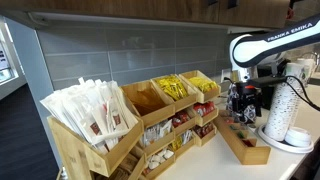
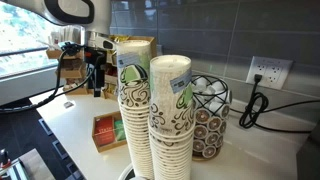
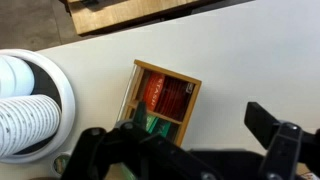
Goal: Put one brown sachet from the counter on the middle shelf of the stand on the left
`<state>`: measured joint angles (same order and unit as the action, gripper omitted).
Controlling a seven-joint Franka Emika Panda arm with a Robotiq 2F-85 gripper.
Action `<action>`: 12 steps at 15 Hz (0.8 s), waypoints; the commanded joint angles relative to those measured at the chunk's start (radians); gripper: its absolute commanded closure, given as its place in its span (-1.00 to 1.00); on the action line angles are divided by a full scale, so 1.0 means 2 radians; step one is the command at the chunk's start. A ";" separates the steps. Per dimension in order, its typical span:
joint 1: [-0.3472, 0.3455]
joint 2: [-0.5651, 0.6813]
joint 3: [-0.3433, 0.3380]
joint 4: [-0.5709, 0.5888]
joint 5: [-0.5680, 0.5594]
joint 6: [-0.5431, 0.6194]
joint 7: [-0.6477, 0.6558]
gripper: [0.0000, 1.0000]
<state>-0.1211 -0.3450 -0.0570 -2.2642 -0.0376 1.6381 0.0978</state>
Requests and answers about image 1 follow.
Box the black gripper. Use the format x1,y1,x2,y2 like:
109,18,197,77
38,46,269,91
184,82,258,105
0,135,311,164
229,82,263,126

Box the bright red sachet pile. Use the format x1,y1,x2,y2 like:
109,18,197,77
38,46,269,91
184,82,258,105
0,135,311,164
193,101,216,117

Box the dark red sachet pile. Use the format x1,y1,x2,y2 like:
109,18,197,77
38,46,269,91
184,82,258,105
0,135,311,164
193,122,215,139

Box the yellow sachet pile, small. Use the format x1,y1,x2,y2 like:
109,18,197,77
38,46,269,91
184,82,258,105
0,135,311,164
188,76,219,94

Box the red and black sachet pile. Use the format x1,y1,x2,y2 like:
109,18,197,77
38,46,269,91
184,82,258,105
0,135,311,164
170,110,191,129

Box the yellow and white sachet pile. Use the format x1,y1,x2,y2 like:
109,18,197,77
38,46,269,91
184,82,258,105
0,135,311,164
170,129,194,151

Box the yellow sachet pile, large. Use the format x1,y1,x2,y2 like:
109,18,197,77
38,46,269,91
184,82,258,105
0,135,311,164
154,75,190,102

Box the brown sachet pile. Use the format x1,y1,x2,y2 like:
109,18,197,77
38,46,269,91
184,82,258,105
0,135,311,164
94,153,145,180

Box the wooden cutlery stand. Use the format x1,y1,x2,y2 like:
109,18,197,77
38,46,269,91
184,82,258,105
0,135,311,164
47,114,146,180

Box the long wooden tea box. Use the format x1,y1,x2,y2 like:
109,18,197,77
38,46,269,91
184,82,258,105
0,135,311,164
213,114,272,166

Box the tall printed paper cup stack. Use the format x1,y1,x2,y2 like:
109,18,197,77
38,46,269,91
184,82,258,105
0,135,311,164
264,62,305,142

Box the white round tray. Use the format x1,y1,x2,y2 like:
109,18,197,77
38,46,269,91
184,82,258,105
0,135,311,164
257,123,315,155

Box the black coffee machine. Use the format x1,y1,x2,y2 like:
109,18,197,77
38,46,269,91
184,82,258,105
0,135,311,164
255,59,292,111

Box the white cup lid stack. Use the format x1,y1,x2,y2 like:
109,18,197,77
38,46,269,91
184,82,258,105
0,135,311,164
284,126,313,148

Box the wooden tiered bin organiser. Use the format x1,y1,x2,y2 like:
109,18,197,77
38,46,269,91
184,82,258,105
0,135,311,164
120,69,222,180

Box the white creamer cup pile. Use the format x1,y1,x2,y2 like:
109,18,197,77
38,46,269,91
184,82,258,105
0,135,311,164
143,148,175,171

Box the under-cabinet light strip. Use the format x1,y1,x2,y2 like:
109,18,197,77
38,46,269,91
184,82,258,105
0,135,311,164
27,11,234,30

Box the white wrapped cutlery packets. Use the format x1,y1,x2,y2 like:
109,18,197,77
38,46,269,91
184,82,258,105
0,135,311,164
39,77,139,155

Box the wooden upper cabinet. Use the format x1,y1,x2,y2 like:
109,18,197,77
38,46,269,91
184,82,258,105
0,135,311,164
0,0,291,30

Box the white framed window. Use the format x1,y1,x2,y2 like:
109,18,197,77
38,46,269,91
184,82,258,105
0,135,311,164
0,16,20,85

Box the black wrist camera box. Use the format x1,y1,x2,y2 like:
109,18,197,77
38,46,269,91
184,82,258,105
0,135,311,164
248,75,288,90

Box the white wall outlet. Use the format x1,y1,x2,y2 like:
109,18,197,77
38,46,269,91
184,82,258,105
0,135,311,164
220,68,232,84

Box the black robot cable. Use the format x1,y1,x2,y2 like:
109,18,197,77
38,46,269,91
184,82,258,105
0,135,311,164
284,75,320,113

